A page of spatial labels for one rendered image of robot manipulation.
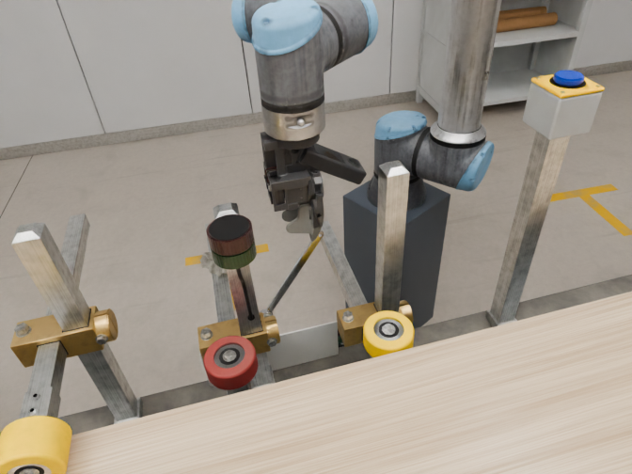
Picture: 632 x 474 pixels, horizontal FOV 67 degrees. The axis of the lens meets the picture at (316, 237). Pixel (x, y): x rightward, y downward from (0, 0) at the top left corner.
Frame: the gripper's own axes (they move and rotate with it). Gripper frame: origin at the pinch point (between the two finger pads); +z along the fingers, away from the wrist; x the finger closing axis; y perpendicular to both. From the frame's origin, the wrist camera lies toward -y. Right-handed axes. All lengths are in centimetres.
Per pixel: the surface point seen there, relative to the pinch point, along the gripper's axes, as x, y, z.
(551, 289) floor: -51, -111, 97
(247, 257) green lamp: 15.2, 12.8, -10.6
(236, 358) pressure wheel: 16.7, 17.3, 7.6
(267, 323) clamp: 8.4, 11.4, 10.9
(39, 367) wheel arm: 14.5, 44.0, 2.0
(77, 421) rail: 6, 49, 28
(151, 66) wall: -257, 43, 49
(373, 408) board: 30.4, 0.1, 7.8
